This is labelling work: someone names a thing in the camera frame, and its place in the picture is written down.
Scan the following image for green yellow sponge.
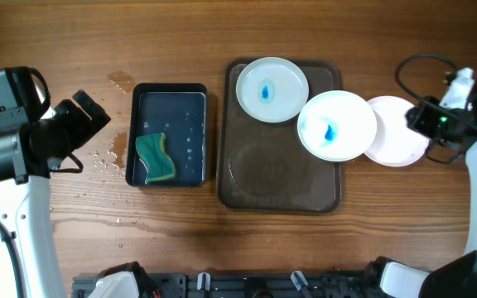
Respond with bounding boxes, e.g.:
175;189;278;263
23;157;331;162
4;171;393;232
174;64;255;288
135;132;176;184

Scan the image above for white plate large blue stain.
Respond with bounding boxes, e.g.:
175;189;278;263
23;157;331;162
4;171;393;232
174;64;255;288
297;90;378;162

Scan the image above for white plate small blue stain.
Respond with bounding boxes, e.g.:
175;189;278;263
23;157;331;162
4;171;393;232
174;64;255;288
235;57;309;123

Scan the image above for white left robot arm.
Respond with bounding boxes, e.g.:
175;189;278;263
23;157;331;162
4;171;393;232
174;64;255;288
0;66;110;297

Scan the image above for black water tray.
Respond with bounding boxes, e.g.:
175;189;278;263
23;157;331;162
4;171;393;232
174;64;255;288
125;83;208;187

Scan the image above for brown plastic tray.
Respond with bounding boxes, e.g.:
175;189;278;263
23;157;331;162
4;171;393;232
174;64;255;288
216;58;344;214

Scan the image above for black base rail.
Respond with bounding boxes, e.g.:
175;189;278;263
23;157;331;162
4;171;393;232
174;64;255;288
71;271;388;298

